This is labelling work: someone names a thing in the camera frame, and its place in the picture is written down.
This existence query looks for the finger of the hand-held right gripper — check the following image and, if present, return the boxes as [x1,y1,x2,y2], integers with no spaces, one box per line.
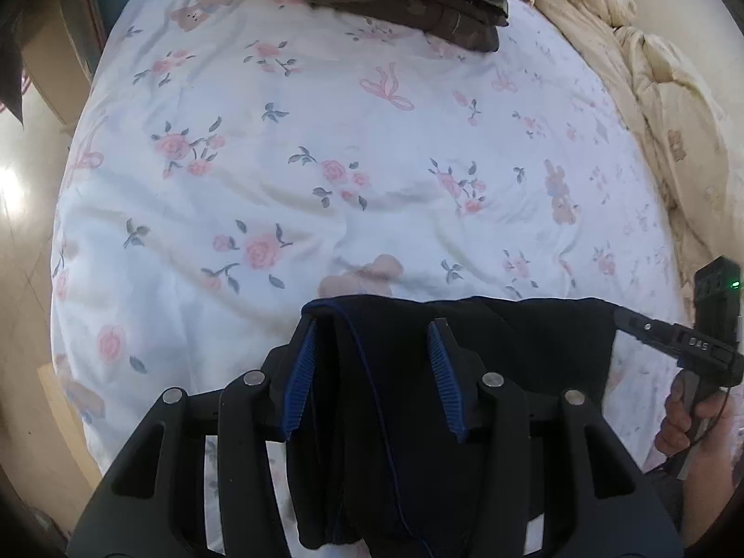
[613,308,682,357]

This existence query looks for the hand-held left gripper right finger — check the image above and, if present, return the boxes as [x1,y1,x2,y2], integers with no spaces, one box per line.
[427,319,684,558]

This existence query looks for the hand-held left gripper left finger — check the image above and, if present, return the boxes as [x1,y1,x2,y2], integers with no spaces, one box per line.
[75,317,320,558]

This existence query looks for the black shorts pants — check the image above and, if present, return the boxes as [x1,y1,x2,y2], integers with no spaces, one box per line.
[287,295,627,558]

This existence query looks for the person's right forearm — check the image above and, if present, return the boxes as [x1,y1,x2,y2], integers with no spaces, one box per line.
[677,412,744,550]

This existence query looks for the folded dark camouflage pants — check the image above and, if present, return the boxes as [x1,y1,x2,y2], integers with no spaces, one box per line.
[280,0,502,54]

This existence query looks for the person's right hand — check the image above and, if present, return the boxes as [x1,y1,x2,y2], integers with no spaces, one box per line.
[656,372,727,461]

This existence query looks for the cream bear-print quilt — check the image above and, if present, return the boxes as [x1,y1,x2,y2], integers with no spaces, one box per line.
[533,0,744,286]

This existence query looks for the cream nightstand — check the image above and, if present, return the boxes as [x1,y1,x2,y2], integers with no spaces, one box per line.
[17,0,106,126]

